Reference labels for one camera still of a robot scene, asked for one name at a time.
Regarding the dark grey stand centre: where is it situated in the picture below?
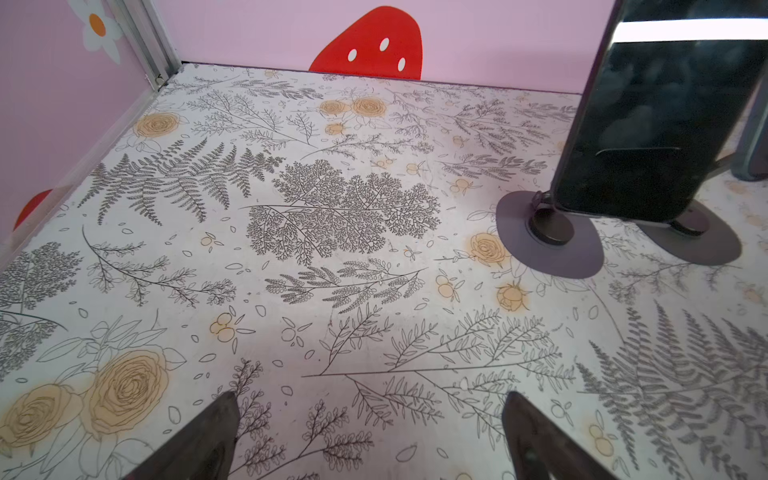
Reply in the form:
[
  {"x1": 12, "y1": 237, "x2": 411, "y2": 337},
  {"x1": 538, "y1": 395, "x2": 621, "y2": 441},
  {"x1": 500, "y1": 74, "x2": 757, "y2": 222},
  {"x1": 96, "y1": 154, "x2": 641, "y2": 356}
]
[{"x1": 638, "y1": 200, "x2": 742, "y2": 266}]

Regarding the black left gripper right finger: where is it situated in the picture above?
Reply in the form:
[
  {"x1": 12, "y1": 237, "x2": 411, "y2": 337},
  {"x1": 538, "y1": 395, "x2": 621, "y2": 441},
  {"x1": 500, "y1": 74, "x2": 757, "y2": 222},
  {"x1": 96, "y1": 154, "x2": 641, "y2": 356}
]
[{"x1": 501, "y1": 392, "x2": 615, "y2": 480}]

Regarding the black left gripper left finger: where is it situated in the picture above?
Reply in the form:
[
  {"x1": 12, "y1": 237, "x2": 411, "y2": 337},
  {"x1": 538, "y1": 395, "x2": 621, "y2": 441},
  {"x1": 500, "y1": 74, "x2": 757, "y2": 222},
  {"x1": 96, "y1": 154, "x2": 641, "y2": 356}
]
[{"x1": 126, "y1": 391, "x2": 240, "y2": 480}]

